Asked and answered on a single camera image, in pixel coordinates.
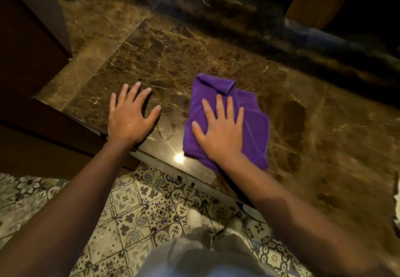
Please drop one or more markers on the person's right hand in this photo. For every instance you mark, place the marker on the person's right hand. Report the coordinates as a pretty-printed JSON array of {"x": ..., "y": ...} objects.
[{"x": 223, "y": 136}]

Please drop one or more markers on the person's left hand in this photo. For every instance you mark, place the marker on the person's left hand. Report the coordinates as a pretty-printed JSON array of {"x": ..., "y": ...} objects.
[{"x": 128, "y": 122}]

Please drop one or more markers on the person's right little finger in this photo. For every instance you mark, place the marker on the person's right little finger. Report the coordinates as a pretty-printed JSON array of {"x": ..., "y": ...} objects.
[{"x": 240, "y": 117}]

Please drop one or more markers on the person's left little finger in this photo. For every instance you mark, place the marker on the person's left little finger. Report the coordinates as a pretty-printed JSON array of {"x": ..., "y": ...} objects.
[{"x": 113, "y": 101}]

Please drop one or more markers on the person's right middle finger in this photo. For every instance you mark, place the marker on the person's right middle finger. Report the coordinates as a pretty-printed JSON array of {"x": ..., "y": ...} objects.
[{"x": 221, "y": 106}]

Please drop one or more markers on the person's right thumb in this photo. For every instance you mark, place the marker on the person's right thumb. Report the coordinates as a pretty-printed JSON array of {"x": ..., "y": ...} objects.
[{"x": 199, "y": 132}]

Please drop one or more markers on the person's left thumb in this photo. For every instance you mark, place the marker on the person's left thumb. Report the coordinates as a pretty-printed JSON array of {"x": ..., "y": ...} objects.
[{"x": 154, "y": 114}]

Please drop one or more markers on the person's left middle finger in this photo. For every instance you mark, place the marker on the person's left middle finger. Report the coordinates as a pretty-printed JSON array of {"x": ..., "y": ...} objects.
[{"x": 135, "y": 91}]

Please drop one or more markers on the purple cleaning cloth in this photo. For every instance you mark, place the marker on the purple cleaning cloth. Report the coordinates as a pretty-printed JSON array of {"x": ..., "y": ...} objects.
[{"x": 256, "y": 129}]

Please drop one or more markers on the person's right forearm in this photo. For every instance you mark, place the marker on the person's right forearm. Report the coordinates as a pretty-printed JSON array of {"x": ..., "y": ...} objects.
[{"x": 287, "y": 214}]

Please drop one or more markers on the person's left forearm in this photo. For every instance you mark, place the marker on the person's left forearm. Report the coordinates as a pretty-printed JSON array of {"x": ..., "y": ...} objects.
[{"x": 68, "y": 211}]

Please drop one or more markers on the white shoe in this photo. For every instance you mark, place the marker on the white shoe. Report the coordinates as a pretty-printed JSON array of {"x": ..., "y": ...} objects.
[
  {"x": 194, "y": 219},
  {"x": 236, "y": 225}
]

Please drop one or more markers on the dark brown wooden cabinet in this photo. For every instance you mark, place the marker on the dark brown wooden cabinet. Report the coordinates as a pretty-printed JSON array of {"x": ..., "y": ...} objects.
[{"x": 28, "y": 67}]

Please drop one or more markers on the person's grey trousers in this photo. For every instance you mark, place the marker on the person's grey trousers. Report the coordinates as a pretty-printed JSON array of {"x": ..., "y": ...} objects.
[{"x": 200, "y": 255}]

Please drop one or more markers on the white crumpled cloth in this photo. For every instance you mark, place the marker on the white crumpled cloth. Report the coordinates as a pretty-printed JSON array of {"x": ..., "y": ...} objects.
[{"x": 397, "y": 198}]

